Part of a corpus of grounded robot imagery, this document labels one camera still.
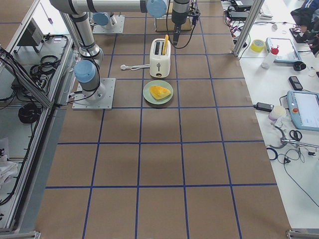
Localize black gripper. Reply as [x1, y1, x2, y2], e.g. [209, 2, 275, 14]
[171, 9, 187, 45]

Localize white two-slot toaster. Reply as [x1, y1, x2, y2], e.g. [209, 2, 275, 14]
[150, 38, 171, 78]

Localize toast slice in toaster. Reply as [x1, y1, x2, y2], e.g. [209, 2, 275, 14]
[161, 34, 169, 55]

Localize light green plate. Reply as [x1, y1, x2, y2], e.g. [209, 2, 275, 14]
[143, 80, 173, 105]

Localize triangular bread on plate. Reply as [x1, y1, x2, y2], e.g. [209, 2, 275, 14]
[149, 85, 171, 100]

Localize yellow tape roll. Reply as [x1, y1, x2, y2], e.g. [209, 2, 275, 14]
[250, 39, 265, 52]

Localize white bottle red cap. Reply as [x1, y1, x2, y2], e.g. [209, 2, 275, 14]
[261, 46, 279, 69]

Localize blue teach pendant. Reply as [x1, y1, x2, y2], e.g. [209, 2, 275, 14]
[287, 91, 319, 131]
[266, 37, 302, 63]

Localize black power adapter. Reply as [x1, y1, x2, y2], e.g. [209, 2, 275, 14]
[253, 102, 274, 113]

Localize white paper cup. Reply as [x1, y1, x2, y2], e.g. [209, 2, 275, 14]
[268, 106, 287, 121]

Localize black scissors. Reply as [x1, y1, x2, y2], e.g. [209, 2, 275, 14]
[289, 129, 303, 141]

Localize wire basket with wooden shelves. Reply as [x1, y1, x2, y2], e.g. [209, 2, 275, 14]
[155, 14, 192, 32]

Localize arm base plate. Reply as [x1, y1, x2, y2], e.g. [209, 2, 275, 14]
[72, 78, 116, 110]
[93, 12, 125, 35]

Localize white toaster power cable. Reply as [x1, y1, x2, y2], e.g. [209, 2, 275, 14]
[120, 63, 151, 71]

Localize aluminium frame post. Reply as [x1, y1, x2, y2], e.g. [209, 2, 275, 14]
[232, 0, 264, 57]

